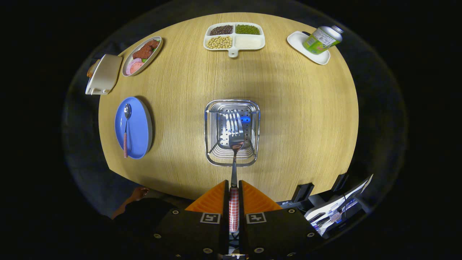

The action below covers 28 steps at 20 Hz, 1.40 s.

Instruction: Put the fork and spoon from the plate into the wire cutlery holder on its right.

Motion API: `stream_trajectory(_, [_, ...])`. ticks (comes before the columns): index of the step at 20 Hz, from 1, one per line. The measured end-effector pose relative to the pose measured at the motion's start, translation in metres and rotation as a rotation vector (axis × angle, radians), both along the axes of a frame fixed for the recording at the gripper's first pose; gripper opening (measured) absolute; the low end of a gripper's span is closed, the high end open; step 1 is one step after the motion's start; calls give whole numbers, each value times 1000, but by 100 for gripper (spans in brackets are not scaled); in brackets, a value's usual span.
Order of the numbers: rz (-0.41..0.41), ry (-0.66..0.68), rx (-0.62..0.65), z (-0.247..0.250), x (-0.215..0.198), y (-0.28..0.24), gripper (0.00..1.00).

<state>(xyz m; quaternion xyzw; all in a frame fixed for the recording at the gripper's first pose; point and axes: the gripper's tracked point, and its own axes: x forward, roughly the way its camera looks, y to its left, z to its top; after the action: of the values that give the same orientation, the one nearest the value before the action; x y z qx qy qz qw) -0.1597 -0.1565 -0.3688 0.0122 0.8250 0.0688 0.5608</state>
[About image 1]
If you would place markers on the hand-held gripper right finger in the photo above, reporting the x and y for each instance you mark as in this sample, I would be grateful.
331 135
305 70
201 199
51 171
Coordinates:
267 231

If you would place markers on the blue plate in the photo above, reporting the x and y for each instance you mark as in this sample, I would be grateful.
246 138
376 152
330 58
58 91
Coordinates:
139 126

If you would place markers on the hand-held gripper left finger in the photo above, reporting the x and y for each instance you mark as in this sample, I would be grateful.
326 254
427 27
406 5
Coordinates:
202 231

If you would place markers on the oval plate with meat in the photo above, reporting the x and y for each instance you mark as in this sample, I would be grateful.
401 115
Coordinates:
144 54

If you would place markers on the black stand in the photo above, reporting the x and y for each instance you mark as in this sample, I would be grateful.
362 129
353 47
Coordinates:
303 192
341 181

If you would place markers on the white square plate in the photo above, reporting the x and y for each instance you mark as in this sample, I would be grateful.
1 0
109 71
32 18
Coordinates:
297 39

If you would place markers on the white rectangular box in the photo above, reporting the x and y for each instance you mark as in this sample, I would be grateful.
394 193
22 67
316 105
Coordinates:
106 74

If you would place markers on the white divided dish of beans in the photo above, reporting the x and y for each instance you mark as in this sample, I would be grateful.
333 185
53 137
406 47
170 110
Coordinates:
249 42

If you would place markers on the brown round object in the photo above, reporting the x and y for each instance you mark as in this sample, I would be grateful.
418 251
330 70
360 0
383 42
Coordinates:
92 70

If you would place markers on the green drink can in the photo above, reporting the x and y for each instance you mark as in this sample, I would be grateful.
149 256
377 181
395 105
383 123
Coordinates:
319 41

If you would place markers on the white flat panel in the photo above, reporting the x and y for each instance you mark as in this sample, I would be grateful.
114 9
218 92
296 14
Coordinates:
335 207

